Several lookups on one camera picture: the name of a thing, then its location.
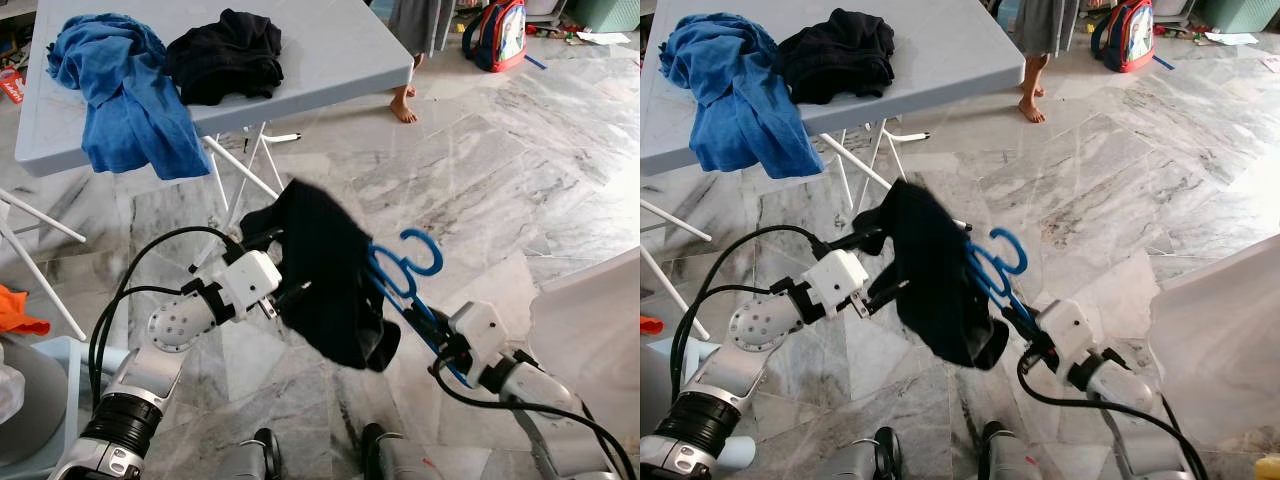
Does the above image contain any barefoot person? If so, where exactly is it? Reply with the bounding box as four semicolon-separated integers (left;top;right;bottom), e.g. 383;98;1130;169
388;0;441;124
1013;0;1066;124

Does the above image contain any blue plastic hanger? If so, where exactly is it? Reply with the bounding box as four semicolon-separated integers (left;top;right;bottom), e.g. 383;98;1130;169
365;228;471;389
965;228;1041;341

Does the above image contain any dark navy garment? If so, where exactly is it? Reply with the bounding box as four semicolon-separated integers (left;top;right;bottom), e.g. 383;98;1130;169
165;8;284;106
852;178;1011;369
240;178;401;373
778;8;896;106

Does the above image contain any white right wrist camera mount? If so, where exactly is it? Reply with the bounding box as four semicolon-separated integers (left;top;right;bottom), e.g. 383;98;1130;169
1035;298;1093;366
447;300;504;371

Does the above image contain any green laundry hamper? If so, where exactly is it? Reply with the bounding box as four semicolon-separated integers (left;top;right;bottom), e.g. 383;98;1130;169
1195;0;1280;33
570;0;641;31

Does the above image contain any blue garment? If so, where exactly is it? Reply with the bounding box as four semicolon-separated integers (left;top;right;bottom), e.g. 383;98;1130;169
47;13;213;181
658;13;826;181

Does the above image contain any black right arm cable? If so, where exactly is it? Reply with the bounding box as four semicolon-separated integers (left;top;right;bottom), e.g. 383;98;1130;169
430;355;641;480
1017;355;1211;480

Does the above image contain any red and blue school bag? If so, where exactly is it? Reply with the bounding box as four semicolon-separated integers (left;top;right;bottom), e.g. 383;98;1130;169
462;0;528;73
1090;0;1156;73

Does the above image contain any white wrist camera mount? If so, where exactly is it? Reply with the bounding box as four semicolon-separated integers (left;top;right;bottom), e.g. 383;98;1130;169
800;250;869;323
213;250;283;321
447;300;504;371
1035;298;1093;366

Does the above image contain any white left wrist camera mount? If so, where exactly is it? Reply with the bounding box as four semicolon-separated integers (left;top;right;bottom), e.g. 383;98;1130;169
800;250;869;323
213;250;283;321

